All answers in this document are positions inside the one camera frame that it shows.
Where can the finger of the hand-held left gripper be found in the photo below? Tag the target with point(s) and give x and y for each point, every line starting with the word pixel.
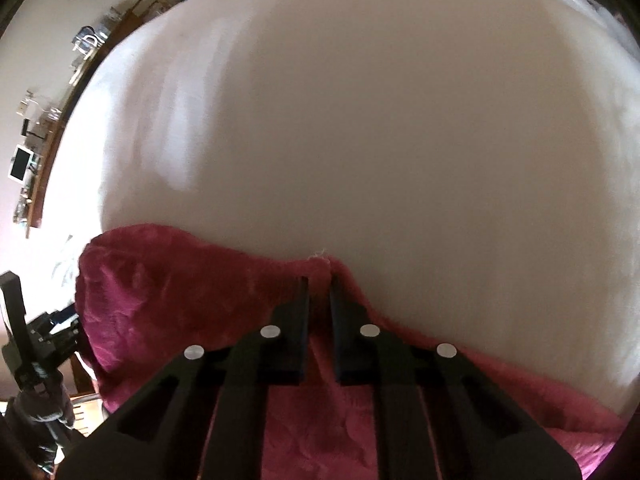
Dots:
pixel 65 332

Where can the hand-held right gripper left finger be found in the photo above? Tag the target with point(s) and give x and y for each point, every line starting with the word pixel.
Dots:
pixel 301 320

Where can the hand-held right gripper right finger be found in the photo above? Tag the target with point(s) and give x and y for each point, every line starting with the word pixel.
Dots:
pixel 338 320

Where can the red fleece blanket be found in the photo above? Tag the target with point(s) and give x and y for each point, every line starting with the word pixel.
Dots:
pixel 190 300

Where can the person's left forearm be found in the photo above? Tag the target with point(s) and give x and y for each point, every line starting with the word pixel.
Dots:
pixel 42 415

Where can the wooden chair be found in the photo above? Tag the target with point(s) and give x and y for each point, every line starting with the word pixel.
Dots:
pixel 82 410

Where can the white framed tablet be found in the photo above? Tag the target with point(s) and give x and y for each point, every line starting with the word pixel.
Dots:
pixel 22 162

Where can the white bed blanket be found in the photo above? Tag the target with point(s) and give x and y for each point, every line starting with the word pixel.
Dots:
pixel 350 135

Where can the clear glass containers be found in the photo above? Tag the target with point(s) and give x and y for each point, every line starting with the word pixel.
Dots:
pixel 90 40

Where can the wooden wall shelf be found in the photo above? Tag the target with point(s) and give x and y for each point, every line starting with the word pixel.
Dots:
pixel 55 125

